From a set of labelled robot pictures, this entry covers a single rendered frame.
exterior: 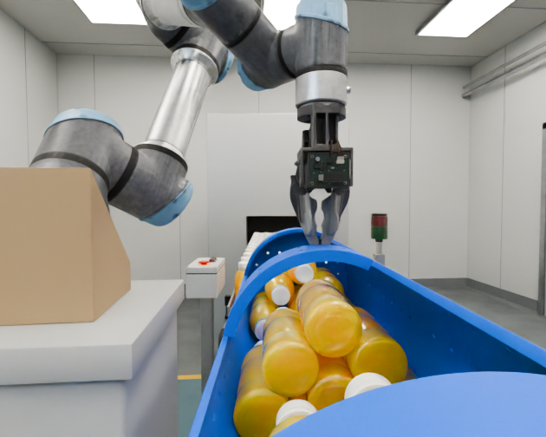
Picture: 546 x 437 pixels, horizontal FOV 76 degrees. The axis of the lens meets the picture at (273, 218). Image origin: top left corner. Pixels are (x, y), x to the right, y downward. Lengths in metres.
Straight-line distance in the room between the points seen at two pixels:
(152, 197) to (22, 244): 0.25
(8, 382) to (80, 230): 0.17
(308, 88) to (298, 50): 0.06
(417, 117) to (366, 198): 1.45
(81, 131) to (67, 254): 0.24
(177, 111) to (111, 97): 4.88
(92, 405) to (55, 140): 0.39
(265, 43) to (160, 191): 0.32
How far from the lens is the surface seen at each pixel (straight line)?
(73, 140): 0.64
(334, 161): 0.48
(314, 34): 0.54
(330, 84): 0.51
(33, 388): 0.48
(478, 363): 0.42
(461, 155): 6.17
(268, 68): 0.59
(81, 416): 0.48
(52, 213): 0.50
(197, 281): 1.14
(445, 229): 6.01
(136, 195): 0.67
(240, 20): 0.56
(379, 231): 1.41
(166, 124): 0.77
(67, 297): 0.51
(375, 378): 0.29
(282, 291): 0.75
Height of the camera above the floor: 1.29
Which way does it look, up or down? 2 degrees down
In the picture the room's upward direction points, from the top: straight up
